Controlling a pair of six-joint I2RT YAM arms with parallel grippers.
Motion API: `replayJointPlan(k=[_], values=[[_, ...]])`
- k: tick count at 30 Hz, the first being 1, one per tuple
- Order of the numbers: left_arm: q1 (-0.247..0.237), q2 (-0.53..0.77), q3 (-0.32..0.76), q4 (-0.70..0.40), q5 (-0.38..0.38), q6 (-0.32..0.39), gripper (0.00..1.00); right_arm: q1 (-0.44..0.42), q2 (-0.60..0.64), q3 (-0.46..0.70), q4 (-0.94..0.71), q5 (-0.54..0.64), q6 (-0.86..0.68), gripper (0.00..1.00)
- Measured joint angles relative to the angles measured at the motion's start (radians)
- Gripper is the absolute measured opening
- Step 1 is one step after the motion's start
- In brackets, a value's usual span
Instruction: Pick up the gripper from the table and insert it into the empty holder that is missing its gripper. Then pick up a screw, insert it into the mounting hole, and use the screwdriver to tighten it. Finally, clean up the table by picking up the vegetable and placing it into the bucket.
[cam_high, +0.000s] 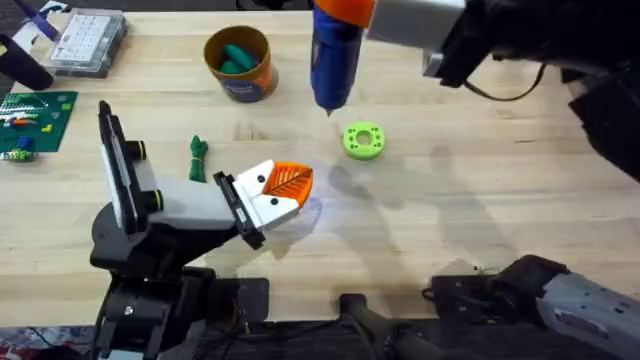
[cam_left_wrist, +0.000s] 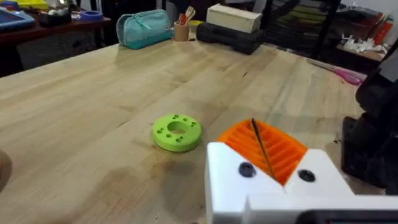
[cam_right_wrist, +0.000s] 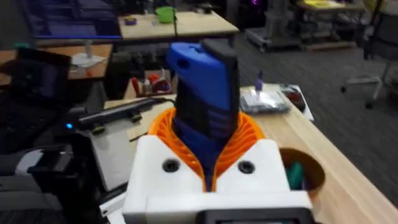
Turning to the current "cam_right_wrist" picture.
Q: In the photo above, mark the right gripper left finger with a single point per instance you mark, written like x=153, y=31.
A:
x=149, y=168

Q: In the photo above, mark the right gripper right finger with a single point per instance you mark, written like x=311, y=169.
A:
x=258, y=168

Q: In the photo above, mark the blue electric screwdriver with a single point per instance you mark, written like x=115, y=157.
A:
x=202, y=81

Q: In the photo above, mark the black bar with clamps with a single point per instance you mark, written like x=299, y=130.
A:
x=118, y=112

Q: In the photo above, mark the clear plastic packet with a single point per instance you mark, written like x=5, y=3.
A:
x=264, y=101

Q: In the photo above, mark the cardboard box with tools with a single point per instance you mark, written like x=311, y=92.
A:
x=152, y=84

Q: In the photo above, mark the purple small tool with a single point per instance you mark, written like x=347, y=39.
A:
x=259, y=81

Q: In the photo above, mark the brown wooden side desk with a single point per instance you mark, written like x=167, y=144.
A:
x=99, y=59

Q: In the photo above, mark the black laptop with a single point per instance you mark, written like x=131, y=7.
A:
x=40, y=74

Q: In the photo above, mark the purple tape roll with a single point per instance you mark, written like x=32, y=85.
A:
x=130, y=21

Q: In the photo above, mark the pale wooden background table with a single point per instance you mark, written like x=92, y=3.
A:
x=202, y=25

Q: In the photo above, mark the green bowl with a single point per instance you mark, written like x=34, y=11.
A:
x=165, y=14

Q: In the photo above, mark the computer monitor with stand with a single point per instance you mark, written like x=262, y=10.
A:
x=71, y=21

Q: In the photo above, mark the office chair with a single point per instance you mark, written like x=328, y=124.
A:
x=381, y=46

